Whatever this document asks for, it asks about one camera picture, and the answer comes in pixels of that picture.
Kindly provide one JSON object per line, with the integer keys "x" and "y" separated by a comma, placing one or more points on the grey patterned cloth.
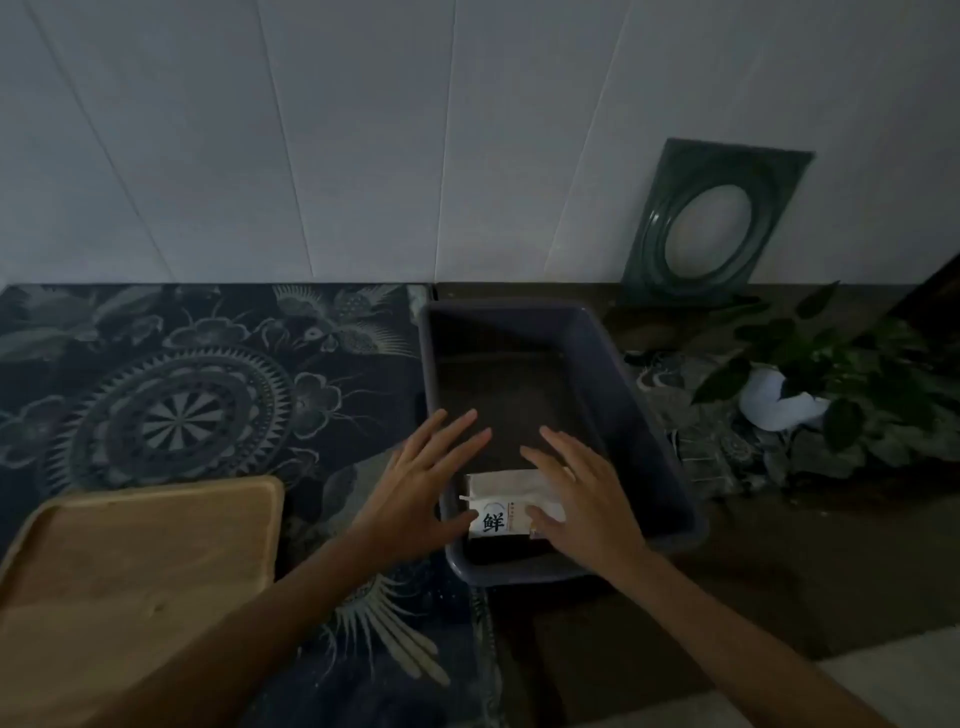
{"x": 697, "y": 442}

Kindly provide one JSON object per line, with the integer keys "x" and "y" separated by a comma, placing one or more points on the white paper bread bag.
{"x": 502, "y": 499}

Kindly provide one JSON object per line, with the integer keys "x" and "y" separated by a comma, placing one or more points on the white plant pot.
{"x": 772, "y": 405}

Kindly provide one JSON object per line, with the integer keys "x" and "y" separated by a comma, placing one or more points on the person's left hand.
{"x": 409, "y": 495}

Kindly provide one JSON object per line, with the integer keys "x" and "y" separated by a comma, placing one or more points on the person's right forearm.
{"x": 720, "y": 645}

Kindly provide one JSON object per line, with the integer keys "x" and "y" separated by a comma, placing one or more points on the grey plastic tub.
{"x": 540, "y": 352}

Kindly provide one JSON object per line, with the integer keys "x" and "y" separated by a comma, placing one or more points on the green frame with oval opening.
{"x": 656, "y": 247}

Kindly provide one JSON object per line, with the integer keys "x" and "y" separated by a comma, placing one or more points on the green leafy plant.
{"x": 885, "y": 375}

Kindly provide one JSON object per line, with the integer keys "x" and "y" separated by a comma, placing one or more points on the dark patterned tablecloth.
{"x": 187, "y": 375}

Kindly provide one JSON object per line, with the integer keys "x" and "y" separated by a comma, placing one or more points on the wooden tray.
{"x": 127, "y": 570}

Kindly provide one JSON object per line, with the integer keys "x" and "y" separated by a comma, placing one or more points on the person's left forearm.
{"x": 255, "y": 637}

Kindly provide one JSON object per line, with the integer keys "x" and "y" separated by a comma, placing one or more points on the person's right hand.
{"x": 592, "y": 510}

